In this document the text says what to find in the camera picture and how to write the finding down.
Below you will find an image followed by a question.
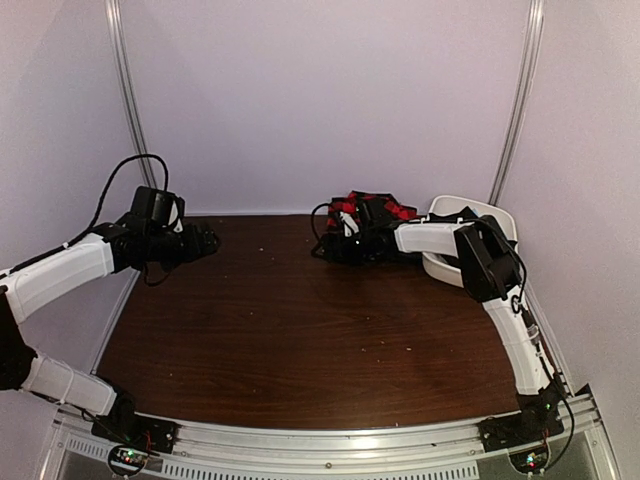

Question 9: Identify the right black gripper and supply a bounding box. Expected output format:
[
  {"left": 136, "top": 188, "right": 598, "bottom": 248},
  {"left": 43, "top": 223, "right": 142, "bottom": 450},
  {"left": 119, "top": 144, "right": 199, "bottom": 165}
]
[{"left": 321, "top": 228, "right": 378, "bottom": 264}]

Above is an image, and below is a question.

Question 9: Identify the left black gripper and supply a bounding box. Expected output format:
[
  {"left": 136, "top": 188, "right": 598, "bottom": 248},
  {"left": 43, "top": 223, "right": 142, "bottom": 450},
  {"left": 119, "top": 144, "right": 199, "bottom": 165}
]
[{"left": 147, "top": 221, "right": 221, "bottom": 273}]

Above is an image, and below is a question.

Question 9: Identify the red black plaid shirt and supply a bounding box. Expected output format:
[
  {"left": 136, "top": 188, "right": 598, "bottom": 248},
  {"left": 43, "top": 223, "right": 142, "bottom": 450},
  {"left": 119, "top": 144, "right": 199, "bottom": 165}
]
[{"left": 326, "top": 191, "right": 418, "bottom": 234}]

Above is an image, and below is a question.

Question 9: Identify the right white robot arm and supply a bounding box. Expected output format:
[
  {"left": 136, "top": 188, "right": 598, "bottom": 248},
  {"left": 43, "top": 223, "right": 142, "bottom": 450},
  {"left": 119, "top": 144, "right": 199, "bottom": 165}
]
[{"left": 311, "top": 191, "right": 563, "bottom": 442}]

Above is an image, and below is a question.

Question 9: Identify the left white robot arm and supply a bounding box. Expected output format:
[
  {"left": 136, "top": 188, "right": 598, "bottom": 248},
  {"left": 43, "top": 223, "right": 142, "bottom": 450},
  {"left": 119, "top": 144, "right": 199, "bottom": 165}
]
[{"left": 1, "top": 186, "right": 220, "bottom": 444}]

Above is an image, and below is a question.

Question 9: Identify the white plastic basin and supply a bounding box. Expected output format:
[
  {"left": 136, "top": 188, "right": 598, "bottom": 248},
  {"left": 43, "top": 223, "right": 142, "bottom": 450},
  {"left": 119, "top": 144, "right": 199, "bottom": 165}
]
[{"left": 422, "top": 194, "right": 519, "bottom": 289}]

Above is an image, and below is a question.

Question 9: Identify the black shirt in basin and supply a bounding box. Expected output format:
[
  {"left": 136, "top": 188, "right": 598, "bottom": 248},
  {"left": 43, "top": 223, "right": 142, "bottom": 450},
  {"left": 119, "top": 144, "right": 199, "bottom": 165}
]
[{"left": 428, "top": 206, "right": 478, "bottom": 224}]

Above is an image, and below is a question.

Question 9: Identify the left circuit board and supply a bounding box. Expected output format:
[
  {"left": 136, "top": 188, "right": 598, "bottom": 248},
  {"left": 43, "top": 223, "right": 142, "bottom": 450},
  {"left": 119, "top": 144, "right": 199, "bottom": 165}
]
[{"left": 107, "top": 445, "right": 150, "bottom": 476}]

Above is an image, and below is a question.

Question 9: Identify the circuit board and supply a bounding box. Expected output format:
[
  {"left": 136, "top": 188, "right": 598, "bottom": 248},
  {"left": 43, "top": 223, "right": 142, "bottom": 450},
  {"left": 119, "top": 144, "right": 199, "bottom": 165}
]
[
  {"left": 509, "top": 447, "right": 549, "bottom": 474},
  {"left": 107, "top": 445, "right": 150, "bottom": 476}
]

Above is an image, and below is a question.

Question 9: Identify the right circuit board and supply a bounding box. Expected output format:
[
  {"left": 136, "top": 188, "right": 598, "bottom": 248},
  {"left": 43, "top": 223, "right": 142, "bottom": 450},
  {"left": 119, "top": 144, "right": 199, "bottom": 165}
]
[{"left": 509, "top": 447, "right": 549, "bottom": 474}]

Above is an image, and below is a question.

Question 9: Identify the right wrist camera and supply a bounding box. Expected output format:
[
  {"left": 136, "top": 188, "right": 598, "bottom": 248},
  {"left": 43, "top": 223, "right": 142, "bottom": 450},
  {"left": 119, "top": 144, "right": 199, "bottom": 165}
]
[{"left": 338, "top": 211, "right": 360, "bottom": 238}]

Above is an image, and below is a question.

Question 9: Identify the left black cable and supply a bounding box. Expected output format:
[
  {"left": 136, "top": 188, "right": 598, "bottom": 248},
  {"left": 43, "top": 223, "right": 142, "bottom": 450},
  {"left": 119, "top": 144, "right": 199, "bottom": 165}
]
[{"left": 0, "top": 154, "right": 174, "bottom": 289}]

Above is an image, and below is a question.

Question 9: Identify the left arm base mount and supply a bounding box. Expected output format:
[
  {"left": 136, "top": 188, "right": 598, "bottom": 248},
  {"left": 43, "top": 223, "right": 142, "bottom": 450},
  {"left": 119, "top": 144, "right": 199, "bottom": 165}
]
[{"left": 87, "top": 407, "right": 178, "bottom": 454}]

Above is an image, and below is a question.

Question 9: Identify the front aluminium rail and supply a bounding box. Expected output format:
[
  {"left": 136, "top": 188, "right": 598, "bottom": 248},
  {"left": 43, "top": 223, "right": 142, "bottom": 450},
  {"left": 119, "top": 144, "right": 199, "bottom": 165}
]
[{"left": 37, "top": 384, "right": 621, "bottom": 480}]

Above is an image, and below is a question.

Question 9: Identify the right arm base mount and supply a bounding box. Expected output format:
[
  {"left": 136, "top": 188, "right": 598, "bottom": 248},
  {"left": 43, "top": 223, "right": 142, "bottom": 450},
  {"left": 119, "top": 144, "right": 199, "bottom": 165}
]
[{"left": 478, "top": 401, "right": 564, "bottom": 452}]

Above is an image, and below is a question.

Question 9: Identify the left aluminium frame post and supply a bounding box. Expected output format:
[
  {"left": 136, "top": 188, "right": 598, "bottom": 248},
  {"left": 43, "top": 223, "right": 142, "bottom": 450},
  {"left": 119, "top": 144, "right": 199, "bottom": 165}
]
[{"left": 103, "top": 0, "right": 161, "bottom": 196}]

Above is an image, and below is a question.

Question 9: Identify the aluminium frame post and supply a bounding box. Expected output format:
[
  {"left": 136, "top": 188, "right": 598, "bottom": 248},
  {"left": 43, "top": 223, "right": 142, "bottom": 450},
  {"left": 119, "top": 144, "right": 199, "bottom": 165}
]
[
  {"left": 489, "top": 0, "right": 545, "bottom": 206},
  {"left": 103, "top": 0, "right": 161, "bottom": 196}
]

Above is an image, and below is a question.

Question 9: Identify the right aluminium frame post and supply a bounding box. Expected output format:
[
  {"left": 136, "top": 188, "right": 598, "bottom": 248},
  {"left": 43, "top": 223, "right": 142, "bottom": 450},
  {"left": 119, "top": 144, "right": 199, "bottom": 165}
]
[{"left": 489, "top": 0, "right": 545, "bottom": 206}]

